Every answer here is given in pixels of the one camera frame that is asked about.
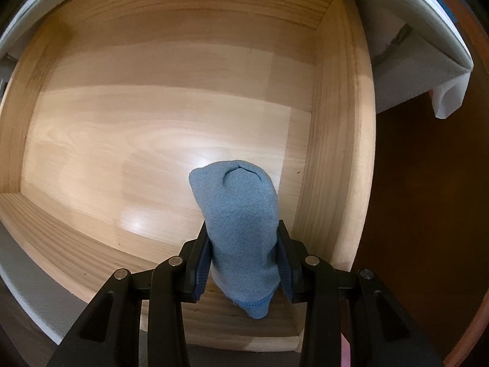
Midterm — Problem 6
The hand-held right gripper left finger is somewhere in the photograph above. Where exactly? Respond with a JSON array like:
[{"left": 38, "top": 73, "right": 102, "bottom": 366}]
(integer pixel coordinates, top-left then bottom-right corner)
[{"left": 48, "top": 224, "right": 212, "bottom": 367}]

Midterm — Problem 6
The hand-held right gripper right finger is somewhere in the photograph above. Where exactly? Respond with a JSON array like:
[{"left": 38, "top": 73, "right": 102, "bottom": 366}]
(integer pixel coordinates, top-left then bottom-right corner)
[{"left": 275, "top": 220, "right": 444, "bottom": 367}]

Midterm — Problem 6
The light blue knit underwear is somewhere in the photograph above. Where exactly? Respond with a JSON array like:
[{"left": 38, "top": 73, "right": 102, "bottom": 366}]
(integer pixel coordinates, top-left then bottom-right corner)
[{"left": 188, "top": 158, "right": 281, "bottom": 321}]

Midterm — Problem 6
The grey padded wooden drawer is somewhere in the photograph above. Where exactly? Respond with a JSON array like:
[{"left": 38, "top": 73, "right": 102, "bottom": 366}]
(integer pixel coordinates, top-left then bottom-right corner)
[{"left": 0, "top": 0, "right": 377, "bottom": 354}]

